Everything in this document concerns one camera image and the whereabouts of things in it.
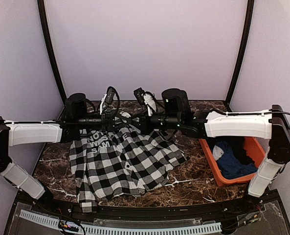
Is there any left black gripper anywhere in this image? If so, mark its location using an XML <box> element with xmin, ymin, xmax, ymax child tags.
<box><xmin>76</xmin><ymin>110</ymin><xmax>132</xmax><ymax>133</ymax></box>

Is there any black white plaid shirt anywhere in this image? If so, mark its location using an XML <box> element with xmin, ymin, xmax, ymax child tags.
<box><xmin>69</xmin><ymin>125</ymin><xmax>189</xmax><ymax>213</ymax></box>

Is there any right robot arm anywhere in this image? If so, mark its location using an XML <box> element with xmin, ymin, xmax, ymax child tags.
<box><xmin>132</xmin><ymin>88</ymin><xmax>290</xmax><ymax>212</ymax></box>

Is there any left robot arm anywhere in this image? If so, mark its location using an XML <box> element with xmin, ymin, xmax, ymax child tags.
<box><xmin>0</xmin><ymin>88</ymin><xmax>119</xmax><ymax>213</ymax></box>

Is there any black garment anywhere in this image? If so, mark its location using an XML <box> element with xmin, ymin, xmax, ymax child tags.
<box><xmin>228</xmin><ymin>137</ymin><xmax>255</xmax><ymax>165</ymax></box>

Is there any blue garment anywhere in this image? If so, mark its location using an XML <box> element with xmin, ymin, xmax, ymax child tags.
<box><xmin>212</xmin><ymin>141</ymin><xmax>258</xmax><ymax>180</ymax></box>

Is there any orange plastic basket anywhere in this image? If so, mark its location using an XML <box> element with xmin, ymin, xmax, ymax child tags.
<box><xmin>199</xmin><ymin>137</ymin><xmax>265</xmax><ymax>187</ymax></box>

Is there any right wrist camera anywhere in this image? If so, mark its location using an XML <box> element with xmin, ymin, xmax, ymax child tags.
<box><xmin>133</xmin><ymin>87</ymin><xmax>165</xmax><ymax>117</ymax></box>

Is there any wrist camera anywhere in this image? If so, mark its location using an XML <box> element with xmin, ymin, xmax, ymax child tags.
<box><xmin>99</xmin><ymin>86</ymin><xmax>120</xmax><ymax>115</ymax></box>
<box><xmin>133</xmin><ymin>87</ymin><xmax>165</xmax><ymax>117</ymax></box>

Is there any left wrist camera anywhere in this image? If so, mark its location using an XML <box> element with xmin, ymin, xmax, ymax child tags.
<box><xmin>99</xmin><ymin>86</ymin><xmax>120</xmax><ymax>115</ymax></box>

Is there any black front rail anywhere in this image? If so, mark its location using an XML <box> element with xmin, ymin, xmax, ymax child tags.
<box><xmin>8</xmin><ymin>190</ymin><xmax>287</xmax><ymax>226</ymax></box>

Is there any white slotted cable duct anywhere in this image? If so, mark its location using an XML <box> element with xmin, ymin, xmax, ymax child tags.
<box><xmin>19</xmin><ymin>209</ymin><xmax>223</xmax><ymax>235</ymax></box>

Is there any right black frame post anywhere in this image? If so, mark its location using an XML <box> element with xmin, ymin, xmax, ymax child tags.
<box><xmin>224</xmin><ymin>0</ymin><xmax>255</xmax><ymax>107</ymax></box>

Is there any black frame post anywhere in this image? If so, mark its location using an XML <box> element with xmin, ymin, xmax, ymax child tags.
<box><xmin>37</xmin><ymin>0</ymin><xmax>67</xmax><ymax>103</ymax></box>
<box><xmin>224</xmin><ymin>0</ymin><xmax>255</xmax><ymax>107</ymax></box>

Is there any left black frame post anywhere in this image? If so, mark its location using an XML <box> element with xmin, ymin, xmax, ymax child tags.
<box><xmin>37</xmin><ymin>0</ymin><xmax>67</xmax><ymax>103</ymax></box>

